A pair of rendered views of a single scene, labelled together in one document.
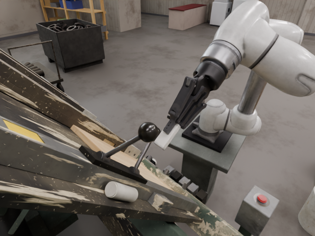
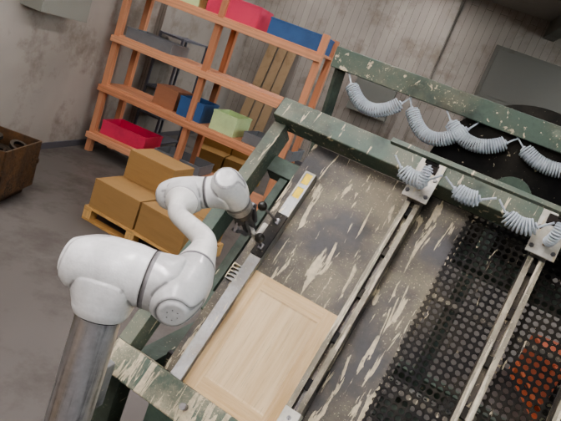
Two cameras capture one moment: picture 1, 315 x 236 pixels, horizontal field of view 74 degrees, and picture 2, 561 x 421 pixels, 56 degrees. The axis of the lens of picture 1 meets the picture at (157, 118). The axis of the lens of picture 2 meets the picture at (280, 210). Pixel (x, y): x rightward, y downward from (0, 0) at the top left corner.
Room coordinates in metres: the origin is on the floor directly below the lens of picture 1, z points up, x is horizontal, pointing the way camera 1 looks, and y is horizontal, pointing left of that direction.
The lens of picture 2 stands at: (2.12, -0.70, 2.08)
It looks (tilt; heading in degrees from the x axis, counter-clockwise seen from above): 16 degrees down; 156
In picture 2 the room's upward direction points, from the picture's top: 21 degrees clockwise
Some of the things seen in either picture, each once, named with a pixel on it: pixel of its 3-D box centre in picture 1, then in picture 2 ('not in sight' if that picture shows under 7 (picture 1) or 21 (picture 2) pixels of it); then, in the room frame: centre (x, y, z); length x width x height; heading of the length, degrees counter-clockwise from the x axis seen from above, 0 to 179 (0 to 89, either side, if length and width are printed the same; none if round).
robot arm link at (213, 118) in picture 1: (213, 114); not in sight; (1.23, -0.40, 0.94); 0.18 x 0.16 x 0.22; 69
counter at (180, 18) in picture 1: (188, 16); not in sight; (9.29, -1.18, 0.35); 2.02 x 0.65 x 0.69; 146
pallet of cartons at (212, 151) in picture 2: not in sight; (229, 158); (-5.65, 1.56, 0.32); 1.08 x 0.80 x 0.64; 55
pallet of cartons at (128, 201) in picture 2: not in sight; (163, 204); (-2.74, 0.23, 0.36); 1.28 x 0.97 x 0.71; 58
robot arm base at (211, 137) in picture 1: (206, 128); not in sight; (1.24, -0.37, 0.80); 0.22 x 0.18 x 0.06; 52
